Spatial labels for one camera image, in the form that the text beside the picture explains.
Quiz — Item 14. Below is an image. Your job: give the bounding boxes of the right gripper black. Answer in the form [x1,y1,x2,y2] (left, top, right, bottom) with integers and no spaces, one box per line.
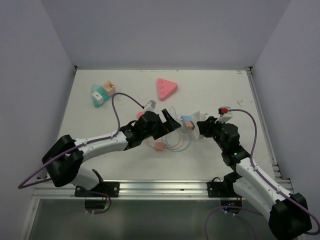
[196,116,227,152]

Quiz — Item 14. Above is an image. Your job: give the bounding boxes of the white power strip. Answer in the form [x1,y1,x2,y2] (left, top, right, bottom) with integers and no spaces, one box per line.
[188,110,208,141]

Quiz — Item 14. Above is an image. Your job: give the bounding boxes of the thin charging cables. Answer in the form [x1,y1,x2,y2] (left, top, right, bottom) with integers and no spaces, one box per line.
[147,106,195,153]

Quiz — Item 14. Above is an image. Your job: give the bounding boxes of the pink cube plug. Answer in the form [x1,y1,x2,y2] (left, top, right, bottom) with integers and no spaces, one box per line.
[154,141,165,152]
[183,121,195,131]

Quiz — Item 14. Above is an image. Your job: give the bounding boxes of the pink square plug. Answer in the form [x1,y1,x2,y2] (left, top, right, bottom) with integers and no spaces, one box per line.
[136,111,144,119]

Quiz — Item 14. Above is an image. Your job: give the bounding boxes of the pink triangular socket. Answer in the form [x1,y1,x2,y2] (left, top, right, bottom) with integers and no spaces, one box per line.
[156,78,178,102]

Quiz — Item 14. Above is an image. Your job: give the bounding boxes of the blue cube plug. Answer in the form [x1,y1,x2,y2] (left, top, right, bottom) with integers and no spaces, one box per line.
[180,115,193,123]

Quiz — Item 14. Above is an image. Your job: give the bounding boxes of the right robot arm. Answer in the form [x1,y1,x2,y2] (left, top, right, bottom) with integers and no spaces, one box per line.
[196,116,312,240]

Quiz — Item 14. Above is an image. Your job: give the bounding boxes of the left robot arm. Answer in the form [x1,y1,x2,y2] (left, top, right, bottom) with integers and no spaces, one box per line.
[42,109,181,197]

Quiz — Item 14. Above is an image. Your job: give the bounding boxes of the orange cube plug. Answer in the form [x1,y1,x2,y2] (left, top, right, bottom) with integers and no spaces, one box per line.
[102,81,116,96]

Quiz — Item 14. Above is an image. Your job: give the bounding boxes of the white cube plug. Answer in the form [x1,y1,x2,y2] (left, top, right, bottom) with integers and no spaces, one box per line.
[92,91,104,105]

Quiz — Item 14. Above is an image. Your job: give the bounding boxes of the teal triangular socket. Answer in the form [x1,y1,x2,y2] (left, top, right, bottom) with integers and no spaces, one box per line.
[91,81,116,108]

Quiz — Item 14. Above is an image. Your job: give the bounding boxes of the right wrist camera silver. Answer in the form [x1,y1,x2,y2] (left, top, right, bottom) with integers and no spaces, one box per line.
[215,106,233,124]

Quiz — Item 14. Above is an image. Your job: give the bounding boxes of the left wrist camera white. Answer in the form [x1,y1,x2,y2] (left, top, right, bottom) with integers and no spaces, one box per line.
[142,100,156,113]

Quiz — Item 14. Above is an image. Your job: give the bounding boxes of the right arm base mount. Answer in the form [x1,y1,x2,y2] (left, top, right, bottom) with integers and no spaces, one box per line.
[206,177,239,198]

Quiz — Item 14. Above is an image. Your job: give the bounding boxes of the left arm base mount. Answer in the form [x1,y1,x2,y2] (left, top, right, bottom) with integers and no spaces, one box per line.
[74,181,120,198]

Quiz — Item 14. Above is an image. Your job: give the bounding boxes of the aluminium table rail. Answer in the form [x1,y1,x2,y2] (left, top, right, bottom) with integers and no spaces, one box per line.
[31,178,297,201]

